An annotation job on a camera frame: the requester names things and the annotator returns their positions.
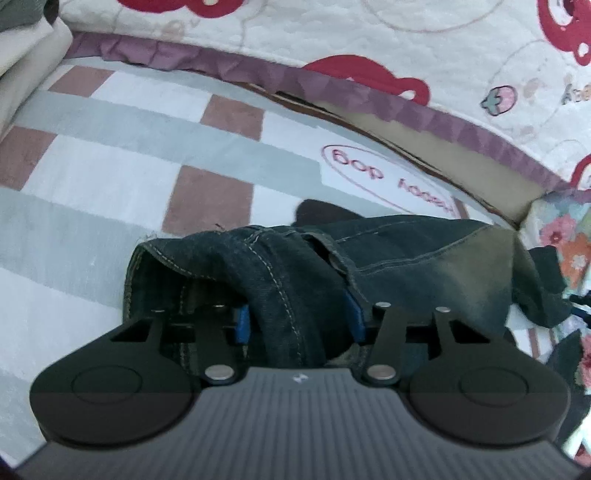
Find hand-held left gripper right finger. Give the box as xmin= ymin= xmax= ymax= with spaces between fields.
xmin=344 ymin=290 xmax=491 ymax=385

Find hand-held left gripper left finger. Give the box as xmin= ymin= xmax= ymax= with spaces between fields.
xmin=110 ymin=302 xmax=252 ymax=385

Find dark denim jeans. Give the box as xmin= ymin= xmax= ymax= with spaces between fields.
xmin=121 ymin=217 xmax=573 ymax=370

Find black garment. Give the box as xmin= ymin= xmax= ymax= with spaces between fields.
xmin=505 ymin=244 xmax=591 ymax=398

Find beige mattress side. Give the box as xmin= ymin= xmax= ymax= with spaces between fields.
xmin=272 ymin=90 xmax=559 ymax=227

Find bear-print white quilt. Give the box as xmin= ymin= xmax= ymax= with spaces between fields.
xmin=60 ymin=0 xmax=591 ymax=190

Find cream folded garment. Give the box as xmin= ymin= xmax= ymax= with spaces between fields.
xmin=0 ymin=18 xmax=72 ymax=139

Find grey folded shirt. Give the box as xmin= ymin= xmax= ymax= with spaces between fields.
xmin=0 ymin=0 xmax=58 ymax=28

